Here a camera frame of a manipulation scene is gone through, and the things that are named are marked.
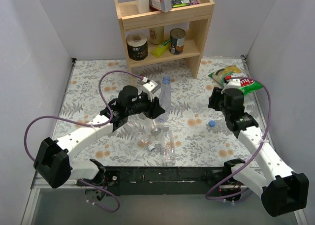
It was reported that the clear bottle with blue cap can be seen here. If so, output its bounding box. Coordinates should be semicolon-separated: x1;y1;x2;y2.
157;75;171;123

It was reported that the blue bottle cap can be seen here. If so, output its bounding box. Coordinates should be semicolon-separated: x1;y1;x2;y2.
208;120;216;127

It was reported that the clear bottle with white cap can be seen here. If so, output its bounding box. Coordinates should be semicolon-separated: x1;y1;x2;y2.
160;125;176;166

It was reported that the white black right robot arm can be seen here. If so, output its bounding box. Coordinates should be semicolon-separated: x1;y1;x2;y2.
208;87;309;217

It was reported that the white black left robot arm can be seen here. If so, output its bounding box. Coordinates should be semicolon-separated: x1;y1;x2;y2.
34;81;165;189

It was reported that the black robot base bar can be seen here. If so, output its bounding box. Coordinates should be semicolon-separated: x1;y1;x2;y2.
76;159;254;201

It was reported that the clear bottle with silver cap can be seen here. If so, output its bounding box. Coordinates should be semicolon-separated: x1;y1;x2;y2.
146;119;162;136

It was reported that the crushed clear bottle blue-white cap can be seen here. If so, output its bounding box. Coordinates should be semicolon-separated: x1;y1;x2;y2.
125;119;155;152

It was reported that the white tall bottle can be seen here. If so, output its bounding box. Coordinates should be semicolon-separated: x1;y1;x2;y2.
136;0;150;14

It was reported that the green white chips bag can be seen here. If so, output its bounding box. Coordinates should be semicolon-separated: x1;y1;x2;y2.
209;65;263;95

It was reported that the floral patterned table mat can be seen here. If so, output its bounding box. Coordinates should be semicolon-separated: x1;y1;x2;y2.
54;57;250;167

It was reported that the yellow green packet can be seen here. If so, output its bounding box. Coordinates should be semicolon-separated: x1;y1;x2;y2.
152;39;170;58

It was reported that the black wrapped paper roll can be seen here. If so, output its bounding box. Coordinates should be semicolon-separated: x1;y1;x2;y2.
126;32;148;61

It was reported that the cream cylindrical jar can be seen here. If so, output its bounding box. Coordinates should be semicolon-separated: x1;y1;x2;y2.
149;26;164;45

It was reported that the tin food can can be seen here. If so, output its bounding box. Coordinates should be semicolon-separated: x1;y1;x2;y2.
170;28;186;55

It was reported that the red grey carton box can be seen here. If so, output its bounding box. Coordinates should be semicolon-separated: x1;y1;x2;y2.
149;0;172;12

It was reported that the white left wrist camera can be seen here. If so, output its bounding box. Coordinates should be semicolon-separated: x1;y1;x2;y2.
142;77;160;101

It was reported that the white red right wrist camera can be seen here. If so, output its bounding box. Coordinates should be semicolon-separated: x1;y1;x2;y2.
221;75;245;94

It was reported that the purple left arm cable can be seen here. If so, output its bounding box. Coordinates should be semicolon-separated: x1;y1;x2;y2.
24;70;146;213

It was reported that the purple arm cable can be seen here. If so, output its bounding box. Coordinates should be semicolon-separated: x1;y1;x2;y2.
24;70;146;213
205;80;273;204

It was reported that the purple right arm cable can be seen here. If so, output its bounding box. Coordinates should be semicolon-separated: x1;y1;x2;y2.
205;80;273;204

